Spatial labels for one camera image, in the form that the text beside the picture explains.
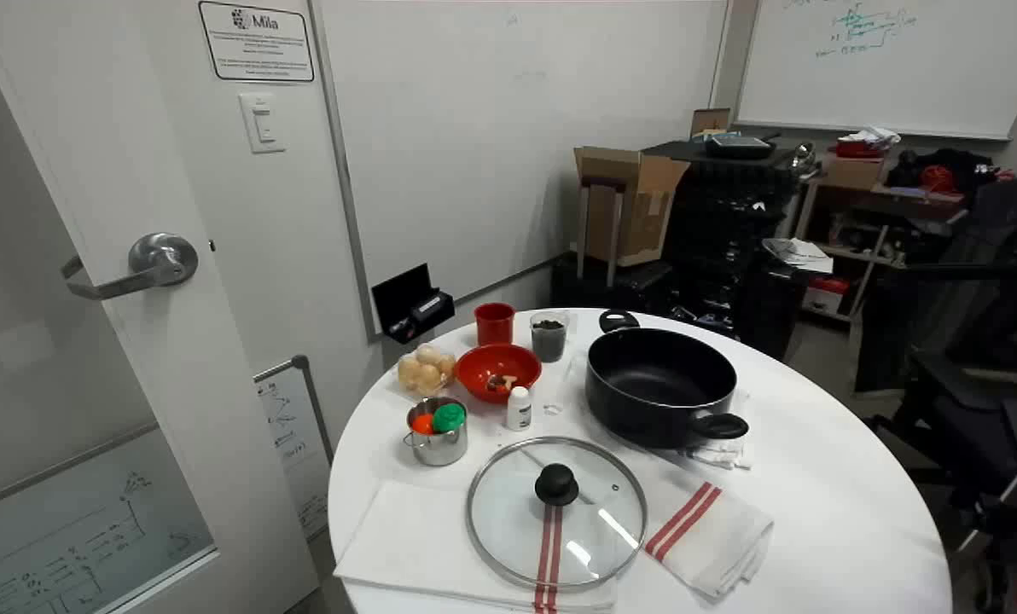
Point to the small leaning whiteboard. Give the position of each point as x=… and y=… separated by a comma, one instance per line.
x=290, y=446

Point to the wooden shelf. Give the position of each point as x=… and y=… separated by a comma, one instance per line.
x=872, y=207

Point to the glass lid with black knob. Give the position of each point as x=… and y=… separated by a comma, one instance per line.
x=508, y=532

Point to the small white bottle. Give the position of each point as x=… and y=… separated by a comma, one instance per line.
x=520, y=409

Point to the whiteboard with blue writing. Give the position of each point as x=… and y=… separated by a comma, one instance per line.
x=929, y=78

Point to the black office chair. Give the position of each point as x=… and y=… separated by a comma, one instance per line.
x=973, y=296

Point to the green ball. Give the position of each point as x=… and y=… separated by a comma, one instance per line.
x=450, y=416

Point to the large blank wall whiteboard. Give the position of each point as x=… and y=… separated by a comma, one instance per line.
x=508, y=125

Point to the stack of white papers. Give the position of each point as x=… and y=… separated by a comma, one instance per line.
x=802, y=252

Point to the red cup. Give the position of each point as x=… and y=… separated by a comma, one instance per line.
x=492, y=325

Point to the black cooking pot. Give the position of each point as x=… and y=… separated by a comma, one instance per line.
x=655, y=387

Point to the white door with glass panel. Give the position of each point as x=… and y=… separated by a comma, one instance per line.
x=87, y=387

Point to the white towel with red stripes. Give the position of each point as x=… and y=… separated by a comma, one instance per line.
x=418, y=548

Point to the large cardboard box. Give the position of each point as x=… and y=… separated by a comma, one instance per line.
x=640, y=207

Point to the small cardboard box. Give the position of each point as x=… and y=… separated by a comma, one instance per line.
x=712, y=119

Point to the white bin with red lid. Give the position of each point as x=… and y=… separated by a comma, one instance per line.
x=827, y=297

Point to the clear glass cup, dark contents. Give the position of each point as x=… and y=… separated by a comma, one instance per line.
x=548, y=338

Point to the orange ball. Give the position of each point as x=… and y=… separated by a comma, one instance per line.
x=421, y=423

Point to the white light switch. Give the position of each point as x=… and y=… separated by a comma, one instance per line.
x=261, y=125

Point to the open black case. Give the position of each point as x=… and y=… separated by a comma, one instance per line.
x=401, y=297

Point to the pale yellow bread rolls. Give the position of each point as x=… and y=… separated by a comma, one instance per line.
x=425, y=372

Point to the framed white wall sign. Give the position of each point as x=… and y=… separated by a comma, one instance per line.
x=258, y=40

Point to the red bowl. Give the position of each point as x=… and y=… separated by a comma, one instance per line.
x=496, y=368

